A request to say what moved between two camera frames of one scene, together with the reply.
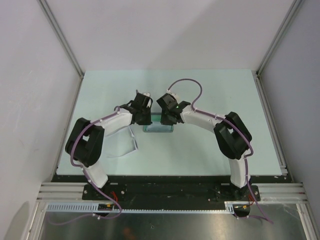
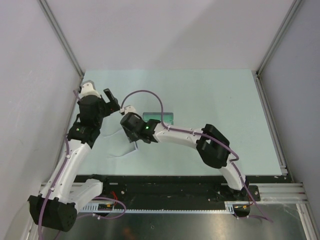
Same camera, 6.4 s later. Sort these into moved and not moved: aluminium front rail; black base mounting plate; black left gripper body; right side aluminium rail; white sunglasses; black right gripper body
Moved: black right gripper body; black left gripper body
Not moved: aluminium front rail; white sunglasses; right side aluminium rail; black base mounting plate
